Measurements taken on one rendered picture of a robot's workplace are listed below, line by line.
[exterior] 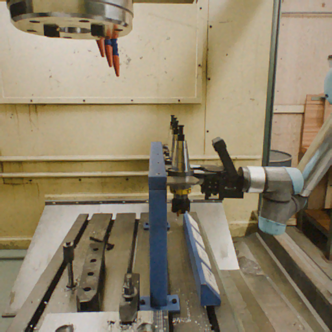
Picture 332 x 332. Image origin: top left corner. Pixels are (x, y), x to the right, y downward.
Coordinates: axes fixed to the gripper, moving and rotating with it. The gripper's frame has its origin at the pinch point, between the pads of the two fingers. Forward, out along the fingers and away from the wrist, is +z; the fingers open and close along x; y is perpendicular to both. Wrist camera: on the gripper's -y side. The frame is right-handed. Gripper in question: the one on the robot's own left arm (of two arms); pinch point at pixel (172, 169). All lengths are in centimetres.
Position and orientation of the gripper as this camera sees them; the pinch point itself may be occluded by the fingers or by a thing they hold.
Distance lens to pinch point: 81.8
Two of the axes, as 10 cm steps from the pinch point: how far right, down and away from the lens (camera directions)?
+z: -10.0, -0.3, -0.6
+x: -0.5, -2.3, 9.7
